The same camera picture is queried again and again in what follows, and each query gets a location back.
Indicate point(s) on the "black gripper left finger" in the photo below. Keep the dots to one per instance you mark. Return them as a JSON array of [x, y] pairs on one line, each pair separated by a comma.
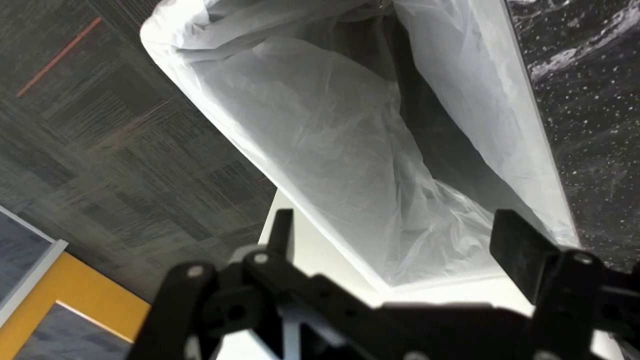
[[232, 293]]

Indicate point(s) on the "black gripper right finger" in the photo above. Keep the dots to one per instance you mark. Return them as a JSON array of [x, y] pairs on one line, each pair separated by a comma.
[[541, 267]]

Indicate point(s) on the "white waste bin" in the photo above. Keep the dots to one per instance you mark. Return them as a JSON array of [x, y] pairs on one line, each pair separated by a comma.
[[521, 121]]

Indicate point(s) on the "translucent white bin liner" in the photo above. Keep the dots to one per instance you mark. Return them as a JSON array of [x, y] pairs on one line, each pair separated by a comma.
[[361, 132]]

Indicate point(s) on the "yellow floor object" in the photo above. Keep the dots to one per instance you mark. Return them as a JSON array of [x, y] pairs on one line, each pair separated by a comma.
[[61, 306]]

